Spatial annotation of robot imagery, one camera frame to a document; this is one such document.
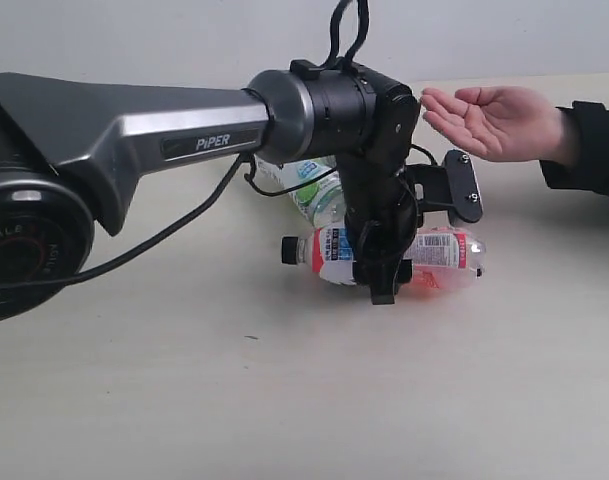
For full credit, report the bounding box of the black sleeved forearm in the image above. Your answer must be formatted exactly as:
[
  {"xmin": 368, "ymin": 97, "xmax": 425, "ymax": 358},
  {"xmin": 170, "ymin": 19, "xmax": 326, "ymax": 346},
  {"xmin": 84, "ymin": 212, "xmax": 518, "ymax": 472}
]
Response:
[{"xmin": 539, "ymin": 100, "xmax": 609, "ymax": 197}]

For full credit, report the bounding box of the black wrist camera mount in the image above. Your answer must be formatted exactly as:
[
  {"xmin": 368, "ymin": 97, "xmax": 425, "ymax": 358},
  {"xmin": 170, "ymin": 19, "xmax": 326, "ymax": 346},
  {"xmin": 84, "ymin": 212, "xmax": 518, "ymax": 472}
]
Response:
[{"xmin": 406, "ymin": 149, "xmax": 483, "ymax": 227}]

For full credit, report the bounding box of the lime label clear bottle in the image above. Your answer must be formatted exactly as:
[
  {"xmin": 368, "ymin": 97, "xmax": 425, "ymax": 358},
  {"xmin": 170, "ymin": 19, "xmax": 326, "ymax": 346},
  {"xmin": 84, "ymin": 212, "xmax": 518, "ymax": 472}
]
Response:
[{"xmin": 257, "ymin": 157, "xmax": 345, "ymax": 228}]

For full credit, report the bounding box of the pink label black-cap bottle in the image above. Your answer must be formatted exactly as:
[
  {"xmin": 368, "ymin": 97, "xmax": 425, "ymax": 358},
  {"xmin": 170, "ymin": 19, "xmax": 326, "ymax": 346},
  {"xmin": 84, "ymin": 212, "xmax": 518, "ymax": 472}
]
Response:
[{"xmin": 281, "ymin": 222, "xmax": 486, "ymax": 291}]

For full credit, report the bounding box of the person's open hand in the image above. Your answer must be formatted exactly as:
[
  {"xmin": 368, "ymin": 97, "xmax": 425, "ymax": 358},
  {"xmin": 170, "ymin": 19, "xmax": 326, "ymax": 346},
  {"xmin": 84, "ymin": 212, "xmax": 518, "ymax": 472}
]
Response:
[{"xmin": 420, "ymin": 86, "xmax": 579, "ymax": 167}]

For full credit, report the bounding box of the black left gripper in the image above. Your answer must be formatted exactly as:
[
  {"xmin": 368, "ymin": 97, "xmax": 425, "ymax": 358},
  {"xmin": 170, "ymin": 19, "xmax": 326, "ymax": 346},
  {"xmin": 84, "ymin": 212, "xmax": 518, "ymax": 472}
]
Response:
[{"xmin": 344, "ymin": 169, "xmax": 418, "ymax": 305}]

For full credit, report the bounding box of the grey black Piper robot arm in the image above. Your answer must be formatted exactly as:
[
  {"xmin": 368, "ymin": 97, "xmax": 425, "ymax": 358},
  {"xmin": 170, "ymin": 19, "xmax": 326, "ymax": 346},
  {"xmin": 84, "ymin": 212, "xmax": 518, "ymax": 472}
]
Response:
[{"xmin": 0, "ymin": 58, "xmax": 419, "ymax": 321}]

